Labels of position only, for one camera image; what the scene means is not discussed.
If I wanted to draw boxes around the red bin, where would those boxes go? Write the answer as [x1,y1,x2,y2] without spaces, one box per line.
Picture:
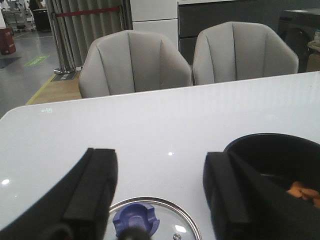
[0,27,16,55]

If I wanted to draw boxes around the red barrier belt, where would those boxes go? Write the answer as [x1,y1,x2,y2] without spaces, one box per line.
[55,6,120,17]

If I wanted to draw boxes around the dark grey counter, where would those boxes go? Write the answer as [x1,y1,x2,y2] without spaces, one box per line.
[177,0,320,66]

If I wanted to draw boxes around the left grey upholstered chair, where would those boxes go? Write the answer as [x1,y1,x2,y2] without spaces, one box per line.
[78,30,193,98]

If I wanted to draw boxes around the grey upholstered chair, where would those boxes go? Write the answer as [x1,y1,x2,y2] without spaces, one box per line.
[78,30,193,98]
[192,21,299,85]

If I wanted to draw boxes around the steel barrier post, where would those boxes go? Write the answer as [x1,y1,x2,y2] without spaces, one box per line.
[51,12,75,75]

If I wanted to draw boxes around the white cabinet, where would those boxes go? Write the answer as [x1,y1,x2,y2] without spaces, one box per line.
[129,0,179,49]

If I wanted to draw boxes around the orange ham slices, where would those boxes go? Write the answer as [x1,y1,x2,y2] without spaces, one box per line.
[286,181,320,200]

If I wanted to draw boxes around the beige cushion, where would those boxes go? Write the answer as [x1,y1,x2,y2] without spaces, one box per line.
[307,40,320,52]

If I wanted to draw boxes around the right grey upholstered chair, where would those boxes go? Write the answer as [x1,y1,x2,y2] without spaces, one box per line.
[192,21,299,85]

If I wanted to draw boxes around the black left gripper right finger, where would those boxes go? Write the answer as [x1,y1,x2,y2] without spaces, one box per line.
[203,152,320,240]

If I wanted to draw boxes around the dark blue saucepan purple handle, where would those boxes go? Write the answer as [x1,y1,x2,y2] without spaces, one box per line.
[222,132,320,208]

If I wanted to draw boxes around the grey curtain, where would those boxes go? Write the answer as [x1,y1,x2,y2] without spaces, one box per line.
[45,0,133,70]

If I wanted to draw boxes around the glass lid purple knob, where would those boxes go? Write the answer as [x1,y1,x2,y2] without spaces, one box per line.
[106,196,203,240]

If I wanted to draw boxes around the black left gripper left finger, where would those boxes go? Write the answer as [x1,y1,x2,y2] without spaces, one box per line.
[0,148,118,240]

